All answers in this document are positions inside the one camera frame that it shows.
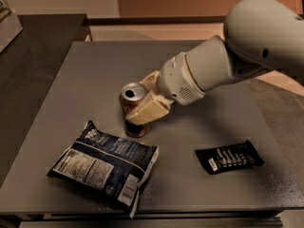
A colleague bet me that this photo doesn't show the blue chip bag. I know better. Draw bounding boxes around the blue chip bag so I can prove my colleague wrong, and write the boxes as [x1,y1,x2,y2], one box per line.
[47,121,159,217]

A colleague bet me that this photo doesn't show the white box on counter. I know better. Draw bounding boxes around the white box on counter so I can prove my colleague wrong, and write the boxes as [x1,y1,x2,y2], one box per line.
[0,0,23,52]

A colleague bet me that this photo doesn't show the black snack bar wrapper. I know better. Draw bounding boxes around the black snack bar wrapper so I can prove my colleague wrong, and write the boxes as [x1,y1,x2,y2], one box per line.
[195,140,264,175]

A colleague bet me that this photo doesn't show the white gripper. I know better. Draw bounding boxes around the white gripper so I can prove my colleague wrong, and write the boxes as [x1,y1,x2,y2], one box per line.
[125,52,205,125]

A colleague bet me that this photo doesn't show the dark side counter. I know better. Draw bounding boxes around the dark side counter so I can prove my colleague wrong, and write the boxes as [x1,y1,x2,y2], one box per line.
[0,14,86,185]

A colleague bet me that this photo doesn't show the orange soda can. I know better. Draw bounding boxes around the orange soda can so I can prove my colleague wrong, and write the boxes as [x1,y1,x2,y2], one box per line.
[120,83,150,138]

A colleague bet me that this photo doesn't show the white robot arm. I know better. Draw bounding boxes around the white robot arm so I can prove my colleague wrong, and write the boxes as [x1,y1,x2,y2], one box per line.
[126,0,304,125]

